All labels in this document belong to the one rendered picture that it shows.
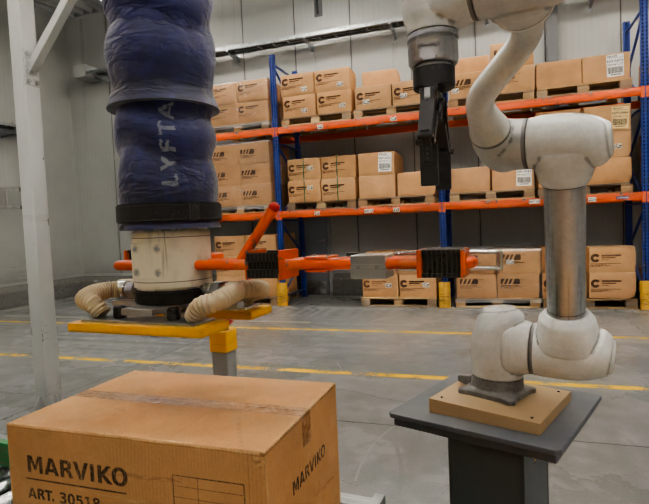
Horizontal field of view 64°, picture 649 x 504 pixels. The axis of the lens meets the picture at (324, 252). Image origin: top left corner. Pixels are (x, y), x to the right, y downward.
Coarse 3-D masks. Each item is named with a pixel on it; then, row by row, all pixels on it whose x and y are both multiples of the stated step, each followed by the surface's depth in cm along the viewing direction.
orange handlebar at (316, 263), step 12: (120, 264) 118; (204, 264) 109; (216, 264) 108; (228, 264) 107; (240, 264) 106; (288, 264) 102; (300, 264) 101; (312, 264) 100; (324, 264) 99; (336, 264) 98; (348, 264) 97; (396, 264) 94; (408, 264) 93; (468, 264) 90
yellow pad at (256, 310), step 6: (246, 306) 119; (252, 306) 120; (258, 306) 121; (264, 306) 121; (270, 306) 123; (216, 312) 118; (222, 312) 117; (228, 312) 117; (234, 312) 116; (240, 312) 115; (246, 312) 115; (252, 312) 115; (258, 312) 117; (264, 312) 120; (270, 312) 123; (216, 318) 118; (222, 318) 117; (228, 318) 117; (234, 318) 116; (240, 318) 115; (246, 318) 115; (252, 318) 115
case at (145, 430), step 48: (144, 384) 131; (192, 384) 129; (240, 384) 128; (288, 384) 126; (48, 432) 104; (96, 432) 101; (144, 432) 100; (192, 432) 98; (240, 432) 97; (288, 432) 98; (336, 432) 125; (48, 480) 105; (96, 480) 101; (144, 480) 97; (192, 480) 93; (240, 480) 90; (288, 480) 97; (336, 480) 124
